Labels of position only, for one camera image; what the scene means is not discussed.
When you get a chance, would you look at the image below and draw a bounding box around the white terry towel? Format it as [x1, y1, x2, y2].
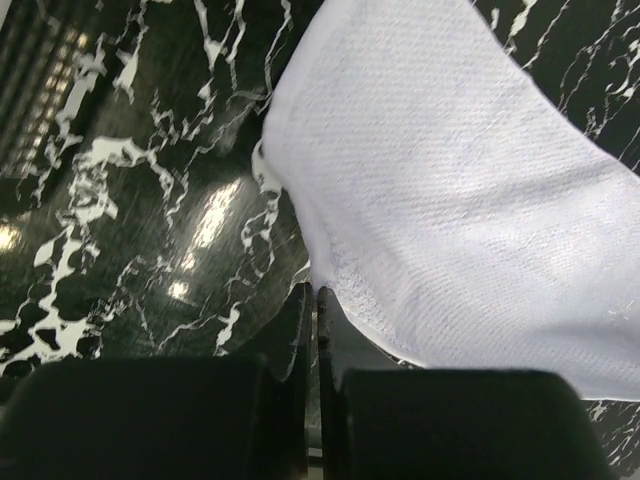
[261, 1, 639, 401]

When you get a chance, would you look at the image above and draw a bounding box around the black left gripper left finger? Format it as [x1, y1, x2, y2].
[1, 283, 311, 479]

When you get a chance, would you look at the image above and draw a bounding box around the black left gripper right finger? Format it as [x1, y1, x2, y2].
[318, 288, 612, 479]

